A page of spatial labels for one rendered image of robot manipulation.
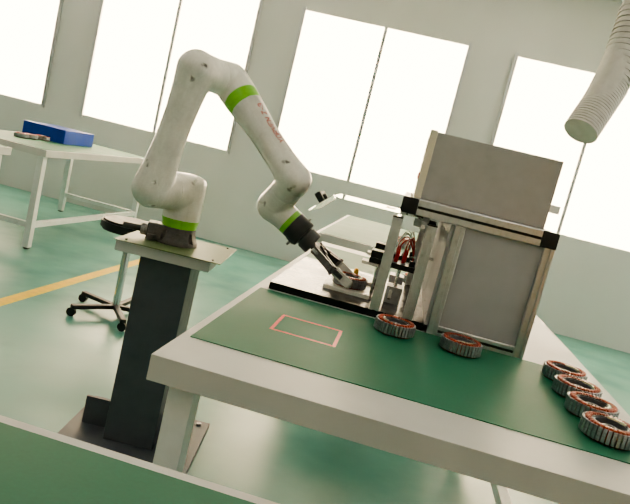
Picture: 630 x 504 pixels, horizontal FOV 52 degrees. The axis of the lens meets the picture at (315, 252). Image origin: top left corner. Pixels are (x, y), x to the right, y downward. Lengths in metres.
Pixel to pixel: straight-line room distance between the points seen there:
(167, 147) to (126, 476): 1.42
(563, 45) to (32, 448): 6.59
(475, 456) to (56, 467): 0.68
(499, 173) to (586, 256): 5.12
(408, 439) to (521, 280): 0.85
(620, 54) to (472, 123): 3.57
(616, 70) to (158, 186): 2.19
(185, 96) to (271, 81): 4.98
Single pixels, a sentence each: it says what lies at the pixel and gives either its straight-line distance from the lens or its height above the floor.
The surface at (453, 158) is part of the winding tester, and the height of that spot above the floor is 1.25.
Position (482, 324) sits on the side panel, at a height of 0.81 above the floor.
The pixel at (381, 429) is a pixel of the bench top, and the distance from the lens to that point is 1.15.
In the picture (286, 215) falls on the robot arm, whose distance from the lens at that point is 2.05.
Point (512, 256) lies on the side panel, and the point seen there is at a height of 1.02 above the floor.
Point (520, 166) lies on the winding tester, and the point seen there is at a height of 1.28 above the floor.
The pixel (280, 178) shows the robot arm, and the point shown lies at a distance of 1.99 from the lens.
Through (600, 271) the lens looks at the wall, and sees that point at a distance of 7.09.
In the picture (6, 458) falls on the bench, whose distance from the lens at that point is 0.83.
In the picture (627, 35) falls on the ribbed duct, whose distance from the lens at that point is 3.45.
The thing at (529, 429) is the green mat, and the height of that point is 0.75.
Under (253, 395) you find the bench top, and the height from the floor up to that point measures 0.73.
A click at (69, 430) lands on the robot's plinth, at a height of 0.02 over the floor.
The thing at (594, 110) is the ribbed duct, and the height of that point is 1.66.
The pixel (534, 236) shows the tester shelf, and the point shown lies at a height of 1.09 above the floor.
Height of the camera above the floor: 1.16
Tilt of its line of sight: 8 degrees down
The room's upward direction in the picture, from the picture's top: 14 degrees clockwise
